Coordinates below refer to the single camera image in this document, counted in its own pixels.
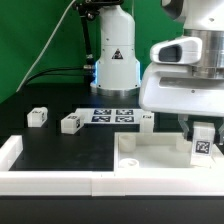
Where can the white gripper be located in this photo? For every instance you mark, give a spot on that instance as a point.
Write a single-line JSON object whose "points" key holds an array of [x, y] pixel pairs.
{"points": [[168, 84]]}

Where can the white square tabletop part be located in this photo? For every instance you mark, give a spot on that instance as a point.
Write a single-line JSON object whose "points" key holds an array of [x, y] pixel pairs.
{"points": [[145, 151]]}

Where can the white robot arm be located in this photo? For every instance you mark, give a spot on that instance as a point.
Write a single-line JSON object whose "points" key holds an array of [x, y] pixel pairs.
{"points": [[118, 70]]}

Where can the white sheet with tags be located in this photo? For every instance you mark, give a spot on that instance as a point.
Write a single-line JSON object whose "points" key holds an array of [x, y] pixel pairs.
{"points": [[113, 116]]}

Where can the white U-shaped obstacle fence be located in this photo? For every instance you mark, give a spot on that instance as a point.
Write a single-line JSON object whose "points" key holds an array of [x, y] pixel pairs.
{"points": [[184, 181]]}

